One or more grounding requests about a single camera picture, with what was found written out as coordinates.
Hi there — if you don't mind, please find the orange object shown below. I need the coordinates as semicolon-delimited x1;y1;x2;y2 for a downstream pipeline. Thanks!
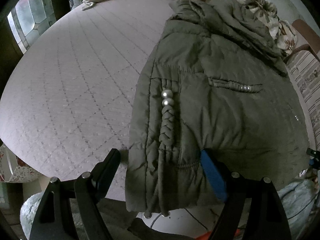
195;231;213;240

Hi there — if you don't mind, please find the white round base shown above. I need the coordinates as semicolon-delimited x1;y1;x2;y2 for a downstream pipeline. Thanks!
136;207;213;236

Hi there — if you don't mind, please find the olive green quilted hooded jacket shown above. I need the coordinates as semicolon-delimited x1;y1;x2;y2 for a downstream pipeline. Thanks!
124;0;312;218

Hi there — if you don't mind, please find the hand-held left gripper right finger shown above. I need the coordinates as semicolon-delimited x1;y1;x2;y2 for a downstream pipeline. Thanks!
201;149;293;240

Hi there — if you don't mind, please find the floral print box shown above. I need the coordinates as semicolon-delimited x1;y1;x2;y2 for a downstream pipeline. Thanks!
0;145;38;183

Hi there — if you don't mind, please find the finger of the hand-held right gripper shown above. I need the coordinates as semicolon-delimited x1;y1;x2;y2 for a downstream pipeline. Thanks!
306;148;320;167

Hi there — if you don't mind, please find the light blue fleece clothing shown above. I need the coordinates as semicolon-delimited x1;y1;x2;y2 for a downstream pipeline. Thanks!
277;180;318;240
20;192;43;240

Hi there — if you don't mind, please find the stained glass window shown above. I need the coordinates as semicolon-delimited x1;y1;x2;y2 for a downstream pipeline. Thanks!
7;0;57;53

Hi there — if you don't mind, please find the striped seat cushion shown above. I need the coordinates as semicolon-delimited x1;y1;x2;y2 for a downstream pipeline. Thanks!
286;50;320;150

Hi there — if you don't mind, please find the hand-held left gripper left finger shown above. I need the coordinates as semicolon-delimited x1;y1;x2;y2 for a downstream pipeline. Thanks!
29;148;122;240

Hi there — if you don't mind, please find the floral leaf print blanket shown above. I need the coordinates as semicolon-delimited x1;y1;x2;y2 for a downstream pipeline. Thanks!
200;0;298;55

